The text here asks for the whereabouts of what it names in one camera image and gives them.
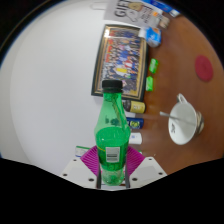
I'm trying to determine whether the blue detergent bottle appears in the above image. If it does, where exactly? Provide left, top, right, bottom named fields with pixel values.
left=143, top=0, right=181, bottom=18

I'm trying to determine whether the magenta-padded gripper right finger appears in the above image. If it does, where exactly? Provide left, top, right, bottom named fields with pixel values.
left=123, top=145, right=168, bottom=190

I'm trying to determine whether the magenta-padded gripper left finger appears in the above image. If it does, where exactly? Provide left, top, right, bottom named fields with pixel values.
left=60, top=145, right=102, bottom=190

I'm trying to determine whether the amber bottle with yellow label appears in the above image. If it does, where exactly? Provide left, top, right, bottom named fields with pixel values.
left=121, top=99, right=147, bottom=115

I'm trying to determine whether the small patterned pouch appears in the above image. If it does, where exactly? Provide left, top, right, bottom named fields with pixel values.
left=158, top=14, right=171, bottom=29

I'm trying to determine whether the framed group photo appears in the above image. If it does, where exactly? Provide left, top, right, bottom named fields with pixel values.
left=90, top=23, right=149, bottom=103

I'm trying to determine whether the blue pump bottle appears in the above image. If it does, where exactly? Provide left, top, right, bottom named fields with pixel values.
left=125, top=117, right=145, bottom=130

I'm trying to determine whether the blue and white tissue pack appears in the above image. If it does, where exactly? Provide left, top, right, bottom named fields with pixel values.
left=145, top=26, right=163, bottom=48

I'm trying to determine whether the green plastic drink bottle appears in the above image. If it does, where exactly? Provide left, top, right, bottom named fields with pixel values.
left=94, top=79, right=132, bottom=186

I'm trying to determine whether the thin stirring stick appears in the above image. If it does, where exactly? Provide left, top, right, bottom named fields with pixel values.
left=159, top=111, right=198, bottom=126

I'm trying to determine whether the dark floral mug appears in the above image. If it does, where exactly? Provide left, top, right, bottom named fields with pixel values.
left=167, top=93, right=205, bottom=146

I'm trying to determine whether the flat round red coaster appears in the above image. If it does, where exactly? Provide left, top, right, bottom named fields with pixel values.
left=194, top=54, right=215, bottom=83

